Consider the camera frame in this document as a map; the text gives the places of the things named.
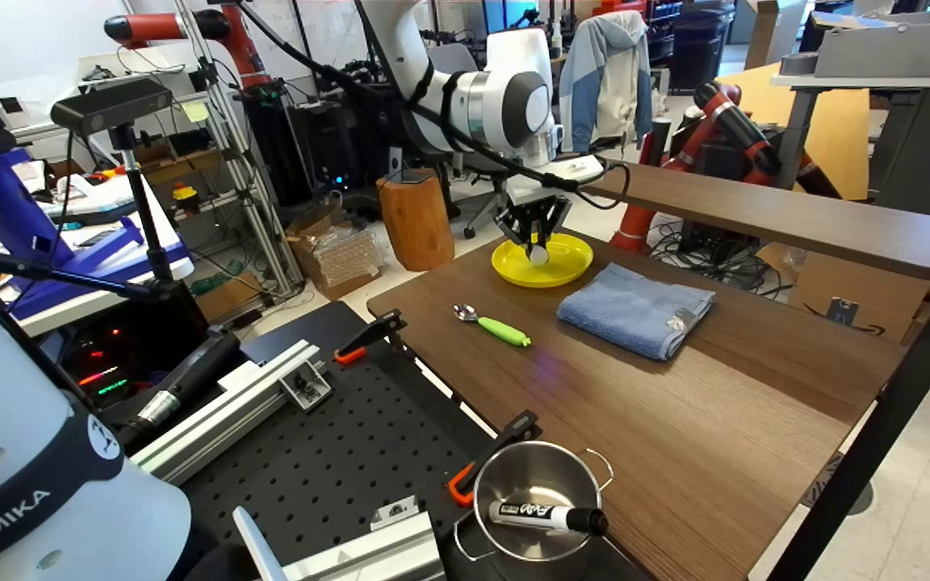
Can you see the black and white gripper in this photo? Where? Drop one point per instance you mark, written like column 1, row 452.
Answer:
column 531, row 211

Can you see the white plush toy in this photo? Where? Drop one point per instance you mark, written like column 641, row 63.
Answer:
column 538, row 255

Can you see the white Franka robot base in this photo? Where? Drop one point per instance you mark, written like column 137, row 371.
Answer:
column 72, row 504

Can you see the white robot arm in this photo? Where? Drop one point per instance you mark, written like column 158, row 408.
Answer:
column 498, row 112

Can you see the yellow plate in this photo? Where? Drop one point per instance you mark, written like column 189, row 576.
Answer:
column 567, row 261

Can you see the wooden knife block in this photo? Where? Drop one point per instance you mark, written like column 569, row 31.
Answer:
column 419, row 221

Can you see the blue folded towel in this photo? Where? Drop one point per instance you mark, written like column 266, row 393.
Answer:
column 634, row 311

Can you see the blue white jacket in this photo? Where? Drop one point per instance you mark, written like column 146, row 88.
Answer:
column 605, row 88

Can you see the orange black clamp rear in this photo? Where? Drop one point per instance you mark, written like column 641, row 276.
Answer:
column 375, row 331

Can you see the orange black clamp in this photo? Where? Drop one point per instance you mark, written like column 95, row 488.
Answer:
column 462, row 481
column 375, row 331

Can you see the orange black clamp front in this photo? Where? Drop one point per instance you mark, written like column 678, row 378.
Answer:
column 462, row 481

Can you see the cardboard box on floor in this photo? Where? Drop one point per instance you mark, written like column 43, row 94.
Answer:
column 334, row 255

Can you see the red Sawyer robot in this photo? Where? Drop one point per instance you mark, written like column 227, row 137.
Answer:
column 717, row 141

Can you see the stainless steel pot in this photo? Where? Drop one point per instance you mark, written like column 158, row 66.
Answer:
column 531, row 472

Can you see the black perforated breadboard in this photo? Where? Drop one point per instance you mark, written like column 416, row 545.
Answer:
column 382, row 434

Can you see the black and white marker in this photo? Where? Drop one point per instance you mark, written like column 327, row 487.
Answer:
column 551, row 518

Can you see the wooden shelf board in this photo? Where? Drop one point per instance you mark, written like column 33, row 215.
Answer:
column 883, row 236

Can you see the blue robot stand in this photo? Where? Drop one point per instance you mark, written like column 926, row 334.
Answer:
column 57, row 272

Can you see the green handled peeler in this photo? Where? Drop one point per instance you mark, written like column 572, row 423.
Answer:
column 493, row 326

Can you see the aluminium extrusion rail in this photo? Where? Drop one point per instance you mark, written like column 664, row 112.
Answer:
column 289, row 378

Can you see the aluminium bracket front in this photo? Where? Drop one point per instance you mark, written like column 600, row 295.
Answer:
column 396, row 548

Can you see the metal wire rack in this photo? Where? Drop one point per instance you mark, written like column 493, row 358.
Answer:
column 234, row 75

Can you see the black camera on stand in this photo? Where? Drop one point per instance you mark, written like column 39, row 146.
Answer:
column 110, row 109

